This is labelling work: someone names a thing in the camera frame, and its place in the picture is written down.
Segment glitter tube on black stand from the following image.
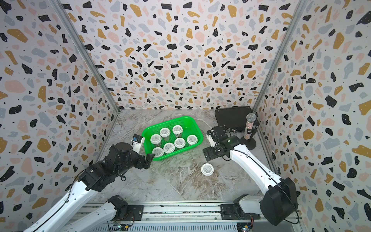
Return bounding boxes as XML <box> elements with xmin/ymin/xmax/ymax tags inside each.
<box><xmin>240</xmin><ymin>113</ymin><xmax>257</xmax><ymax>150</ymax></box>

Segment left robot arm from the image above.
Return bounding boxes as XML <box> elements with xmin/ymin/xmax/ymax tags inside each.
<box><xmin>26</xmin><ymin>150</ymin><xmax>155</xmax><ymax>232</ymax></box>

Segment black hard case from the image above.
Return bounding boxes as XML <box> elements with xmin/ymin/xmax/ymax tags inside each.
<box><xmin>213</xmin><ymin>106</ymin><xmax>253</xmax><ymax>132</ymax></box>

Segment yogurt cup white lid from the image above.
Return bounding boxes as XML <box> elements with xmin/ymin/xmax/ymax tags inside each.
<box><xmin>173</xmin><ymin>125</ymin><xmax>183</xmax><ymax>137</ymax></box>
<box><xmin>152</xmin><ymin>147</ymin><xmax>164</xmax><ymax>158</ymax></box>
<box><xmin>174</xmin><ymin>137</ymin><xmax>186</xmax><ymax>149</ymax></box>
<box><xmin>159</xmin><ymin>128</ymin><xmax>171</xmax><ymax>140</ymax></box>
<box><xmin>150</xmin><ymin>134</ymin><xmax>162</xmax><ymax>147</ymax></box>
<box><xmin>163</xmin><ymin>143</ymin><xmax>175</xmax><ymax>154</ymax></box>
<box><xmin>201</xmin><ymin>163</ymin><xmax>214</xmax><ymax>177</ymax></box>
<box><xmin>187</xmin><ymin>134</ymin><xmax>198</xmax><ymax>146</ymax></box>

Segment aluminium rail frame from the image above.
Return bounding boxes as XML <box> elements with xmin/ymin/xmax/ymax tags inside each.
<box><xmin>69</xmin><ymin>201</ymin><xmax>305</xmax><ymax>232</ymax></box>

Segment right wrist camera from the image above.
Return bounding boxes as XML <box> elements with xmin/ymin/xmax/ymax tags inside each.
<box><xmin>206</xmin><ymin>129</ymin><xmax>220</xmax><ymax>148</ymax></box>

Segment green plastic basket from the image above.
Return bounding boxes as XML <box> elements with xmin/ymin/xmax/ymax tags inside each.
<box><xmin>142</xmin><ymin>117</ymin><xmax>203</xmax><ymax>161</ymax></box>

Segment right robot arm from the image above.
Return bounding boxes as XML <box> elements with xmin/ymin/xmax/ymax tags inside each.
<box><xmin>203</xmin><ymin>135</ymin><xmax>298</xmax><ymax>226</ymax></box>

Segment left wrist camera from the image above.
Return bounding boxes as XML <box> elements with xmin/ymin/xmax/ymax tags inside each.
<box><xmin>131</xmin><ymin>134</ymin><xmax>145</xmax><ymax>154</ymax></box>

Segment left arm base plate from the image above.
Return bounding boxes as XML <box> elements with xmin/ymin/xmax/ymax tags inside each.
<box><xmin>114</xmin><ymin>205</ymin><xmax>145</xmax><ymax>221</ymax></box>

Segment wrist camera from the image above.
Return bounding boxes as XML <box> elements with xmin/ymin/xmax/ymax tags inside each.
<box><xmin>206</xmin><ymin>129</ymin><xmax>220</xmax><ymax>148</ymax></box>
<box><xmin>131</xmin><ymin>134</ymin><xmax>145</xmax><ymax>154</ymax></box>

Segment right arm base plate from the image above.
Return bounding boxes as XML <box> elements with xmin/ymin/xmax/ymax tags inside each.
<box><xmin>220</xmin><ymin>204</ymin><xmax>261</xmax><ymax>220</ymax></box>

